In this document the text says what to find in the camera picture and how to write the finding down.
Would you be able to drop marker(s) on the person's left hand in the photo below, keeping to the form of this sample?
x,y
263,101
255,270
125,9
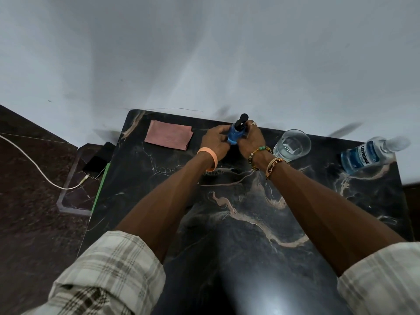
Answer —
x,y
213,139

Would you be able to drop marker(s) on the person's right hand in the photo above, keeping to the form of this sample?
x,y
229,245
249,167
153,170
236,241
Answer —
x,y
251,141

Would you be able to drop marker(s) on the person's right fingers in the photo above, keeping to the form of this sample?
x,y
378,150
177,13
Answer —
x,y
249,131

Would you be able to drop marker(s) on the person's left fingers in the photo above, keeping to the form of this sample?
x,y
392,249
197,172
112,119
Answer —
x,y
222,130

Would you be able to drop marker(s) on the blue bottle with black pump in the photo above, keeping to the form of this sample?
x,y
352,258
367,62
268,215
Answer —
x,y
237,131

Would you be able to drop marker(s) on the person's left forearm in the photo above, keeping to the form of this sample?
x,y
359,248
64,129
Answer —
x,y
170,200

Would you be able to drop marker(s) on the person's right forearm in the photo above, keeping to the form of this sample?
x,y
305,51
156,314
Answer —
x,y
324,213

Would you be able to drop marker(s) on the orange rubber wristband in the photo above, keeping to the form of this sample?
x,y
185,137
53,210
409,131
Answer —
x,y
210,157

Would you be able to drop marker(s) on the clear drinking glass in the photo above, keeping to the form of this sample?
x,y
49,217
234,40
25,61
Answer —
x,y
292,145

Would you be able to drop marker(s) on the pink folded cloth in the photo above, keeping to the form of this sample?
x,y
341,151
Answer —
x,y
169,135

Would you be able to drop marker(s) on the clear blue mouthwash bottle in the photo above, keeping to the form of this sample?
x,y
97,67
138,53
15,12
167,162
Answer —
x,y
369,153

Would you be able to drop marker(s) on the black smartphone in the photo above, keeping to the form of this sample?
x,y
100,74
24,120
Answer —
x,y
98,160

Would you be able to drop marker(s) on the plaid left shirt sleeve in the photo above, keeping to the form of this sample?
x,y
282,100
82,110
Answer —
x,y
108,275

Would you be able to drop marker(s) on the plaid shirt sleeve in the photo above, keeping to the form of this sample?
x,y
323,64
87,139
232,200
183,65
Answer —
x,y
382,280
108,275

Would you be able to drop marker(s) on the plaid right shirt sleeve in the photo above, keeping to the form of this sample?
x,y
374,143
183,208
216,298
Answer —
x,y
382,280

